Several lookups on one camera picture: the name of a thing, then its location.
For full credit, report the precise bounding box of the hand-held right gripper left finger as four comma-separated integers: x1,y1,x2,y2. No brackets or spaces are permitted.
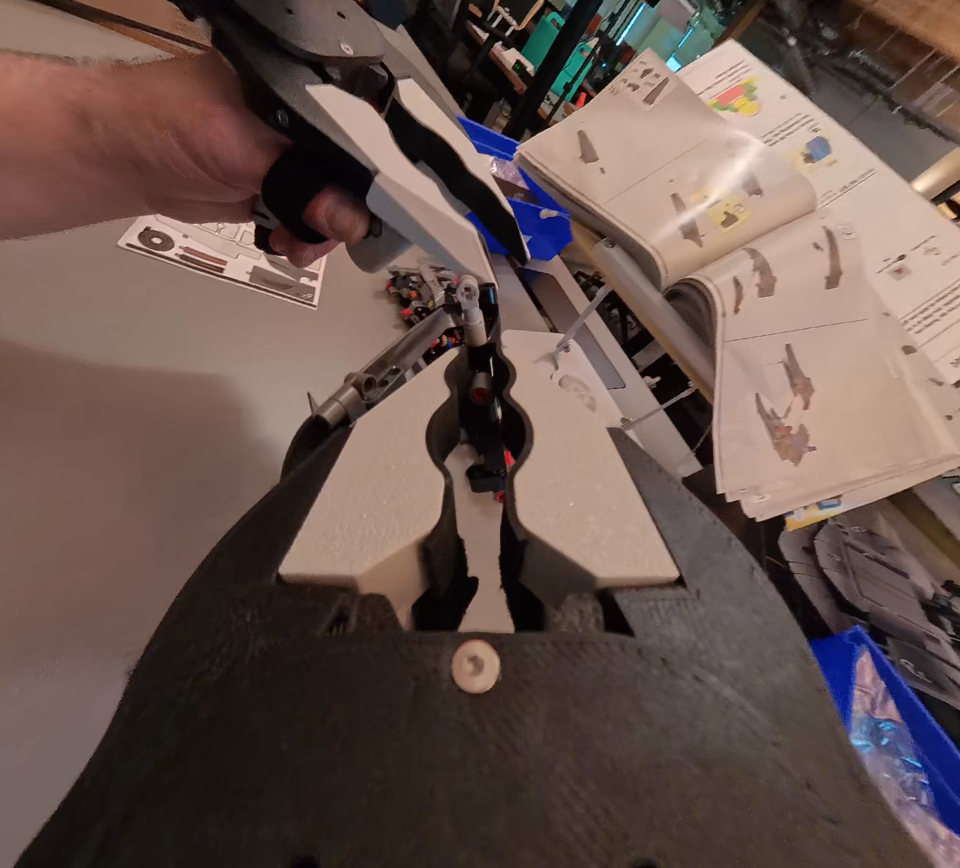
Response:
277,350,481,632

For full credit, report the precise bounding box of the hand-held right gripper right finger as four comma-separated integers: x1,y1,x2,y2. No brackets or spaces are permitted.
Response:
497,329,681,632

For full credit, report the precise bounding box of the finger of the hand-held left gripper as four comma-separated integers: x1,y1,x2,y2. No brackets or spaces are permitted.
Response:
384,77,531,266
303,83,498,285

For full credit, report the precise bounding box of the small black lego subassembly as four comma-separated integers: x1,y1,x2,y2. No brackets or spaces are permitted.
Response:
307,275,520,503

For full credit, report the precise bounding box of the large lego car chassis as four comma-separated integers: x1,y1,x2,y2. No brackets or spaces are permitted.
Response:
384,266,498,330

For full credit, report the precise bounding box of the lego sticker sheet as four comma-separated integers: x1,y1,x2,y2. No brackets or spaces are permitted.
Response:
118,214,328,311

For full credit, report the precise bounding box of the dark lego set box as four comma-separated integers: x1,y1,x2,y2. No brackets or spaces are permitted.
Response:
776,514,960,705

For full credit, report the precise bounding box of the person's left hand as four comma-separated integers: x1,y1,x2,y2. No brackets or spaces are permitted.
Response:
78,49,376,269

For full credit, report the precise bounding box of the white book stand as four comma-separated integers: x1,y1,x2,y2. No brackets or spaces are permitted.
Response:
497,236,723,480

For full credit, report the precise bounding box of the blue parts bin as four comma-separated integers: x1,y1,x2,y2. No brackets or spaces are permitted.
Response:
810,625,960,868
456,116,573,272

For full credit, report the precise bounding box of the black pole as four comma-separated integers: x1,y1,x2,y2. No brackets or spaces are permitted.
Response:
508,0,663,135

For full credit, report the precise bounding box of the open instruction booklet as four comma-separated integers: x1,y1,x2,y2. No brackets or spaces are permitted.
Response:
516,46,960,521

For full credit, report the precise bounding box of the white task instruction sheet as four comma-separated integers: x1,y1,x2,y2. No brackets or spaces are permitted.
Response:
678,39,960,389

